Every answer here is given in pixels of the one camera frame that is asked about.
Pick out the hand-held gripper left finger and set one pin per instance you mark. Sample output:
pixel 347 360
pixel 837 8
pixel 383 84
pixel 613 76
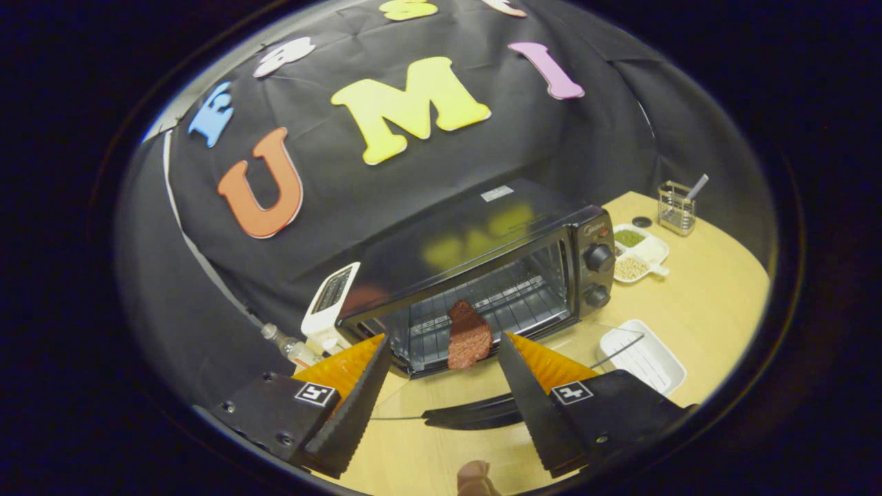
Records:
pixel 358 406

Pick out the clear plastic bottle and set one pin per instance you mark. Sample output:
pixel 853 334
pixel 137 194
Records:
pixel 296 351

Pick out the red meat slice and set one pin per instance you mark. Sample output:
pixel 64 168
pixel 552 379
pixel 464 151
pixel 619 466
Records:
pixel 468 337

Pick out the white divided dish with beans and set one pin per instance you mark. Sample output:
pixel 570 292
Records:
pixel 641 251

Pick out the black toaster oven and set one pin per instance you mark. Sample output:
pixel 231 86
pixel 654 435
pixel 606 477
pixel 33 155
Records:
pixel 482 227

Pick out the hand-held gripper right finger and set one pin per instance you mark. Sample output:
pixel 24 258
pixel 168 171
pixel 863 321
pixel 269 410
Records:
pixel 534 406

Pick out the white spoon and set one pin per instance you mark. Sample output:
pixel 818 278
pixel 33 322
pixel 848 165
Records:
pixel 697 186

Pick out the white bread toaster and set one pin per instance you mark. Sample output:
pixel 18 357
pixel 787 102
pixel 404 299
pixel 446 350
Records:
pixel 329 310

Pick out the small black disc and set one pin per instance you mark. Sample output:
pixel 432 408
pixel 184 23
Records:
pixel 641 222

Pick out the white rectangular ribbed tray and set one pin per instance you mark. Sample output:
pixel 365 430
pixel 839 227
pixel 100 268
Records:
pixel 654 365

